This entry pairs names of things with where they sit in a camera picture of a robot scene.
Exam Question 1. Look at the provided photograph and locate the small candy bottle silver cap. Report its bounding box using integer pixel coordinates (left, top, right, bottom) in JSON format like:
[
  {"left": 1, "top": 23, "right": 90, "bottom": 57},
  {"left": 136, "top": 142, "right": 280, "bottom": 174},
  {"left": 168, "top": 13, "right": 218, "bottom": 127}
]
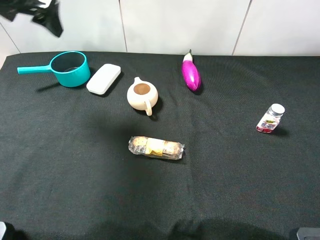
[{"left": 255, "top": 103, "right": 285, "bottom": 134}]

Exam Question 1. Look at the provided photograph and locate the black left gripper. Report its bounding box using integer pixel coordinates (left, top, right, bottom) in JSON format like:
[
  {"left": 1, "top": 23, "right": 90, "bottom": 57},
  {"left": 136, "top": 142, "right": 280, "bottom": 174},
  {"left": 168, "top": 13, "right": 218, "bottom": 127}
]
[{"left": 0, "top": 0, "right": 64, "bottom": 38}]

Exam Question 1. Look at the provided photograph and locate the grey robot base right corner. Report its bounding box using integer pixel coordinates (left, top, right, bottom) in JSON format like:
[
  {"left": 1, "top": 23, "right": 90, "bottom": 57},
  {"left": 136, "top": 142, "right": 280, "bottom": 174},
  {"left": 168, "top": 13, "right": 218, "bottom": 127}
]
[{"left": 296, "top": 227, "right": 320, "bottom": 240}]

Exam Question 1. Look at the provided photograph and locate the teal saucepan with handle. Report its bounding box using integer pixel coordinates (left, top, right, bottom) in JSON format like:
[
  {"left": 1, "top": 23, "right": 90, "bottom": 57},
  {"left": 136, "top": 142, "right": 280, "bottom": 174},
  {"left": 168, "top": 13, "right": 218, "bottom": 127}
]
[{"left": 17, "top": 51, "right": 91, "bottom": 88}]

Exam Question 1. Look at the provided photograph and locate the white rectangular case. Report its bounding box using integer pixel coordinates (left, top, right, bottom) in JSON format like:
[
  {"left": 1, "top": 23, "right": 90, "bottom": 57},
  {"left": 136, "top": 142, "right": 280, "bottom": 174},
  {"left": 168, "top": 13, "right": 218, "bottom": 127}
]
[{"left": 86, "top": 63, "right": 121, "bottom": 95}]

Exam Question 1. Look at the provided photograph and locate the grey robot base left corner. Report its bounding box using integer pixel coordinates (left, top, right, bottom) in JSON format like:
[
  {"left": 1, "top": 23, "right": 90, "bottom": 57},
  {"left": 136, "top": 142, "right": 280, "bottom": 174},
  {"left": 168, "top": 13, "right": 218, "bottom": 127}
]
[{"left": 0, "top": 221, "right": 7, "bottom": 240}]

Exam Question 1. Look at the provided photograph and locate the cream ceramic teapot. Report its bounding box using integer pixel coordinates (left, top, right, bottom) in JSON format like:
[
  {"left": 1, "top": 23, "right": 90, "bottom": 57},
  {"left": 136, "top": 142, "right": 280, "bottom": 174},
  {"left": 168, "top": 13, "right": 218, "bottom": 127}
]
[{"left": 126, "top": 77, "right": 159, "bottom": 117}]

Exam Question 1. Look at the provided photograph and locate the wrapped cracker pack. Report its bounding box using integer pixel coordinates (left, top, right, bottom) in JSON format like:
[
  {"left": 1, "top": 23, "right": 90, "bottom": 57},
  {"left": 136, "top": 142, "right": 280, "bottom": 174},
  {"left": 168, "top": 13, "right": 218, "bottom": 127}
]
[{"left": 128, "top": 136, "right": 185, "bottom": 160}]

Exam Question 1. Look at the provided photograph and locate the black tablecloth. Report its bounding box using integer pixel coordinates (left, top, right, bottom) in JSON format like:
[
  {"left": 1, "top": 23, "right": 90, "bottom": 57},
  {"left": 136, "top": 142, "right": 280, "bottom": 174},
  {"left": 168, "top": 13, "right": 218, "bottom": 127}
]
[{"left": 0, "top": 52, "right": 320, "bottom": 240}]

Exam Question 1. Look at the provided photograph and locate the purple toy eggplant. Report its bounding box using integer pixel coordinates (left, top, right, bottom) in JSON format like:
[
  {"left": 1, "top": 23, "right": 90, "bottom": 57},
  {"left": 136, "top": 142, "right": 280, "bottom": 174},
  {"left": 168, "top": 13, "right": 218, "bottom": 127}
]
[{"left": 181, "top": 49, "right": 201, "bottom": 92}]

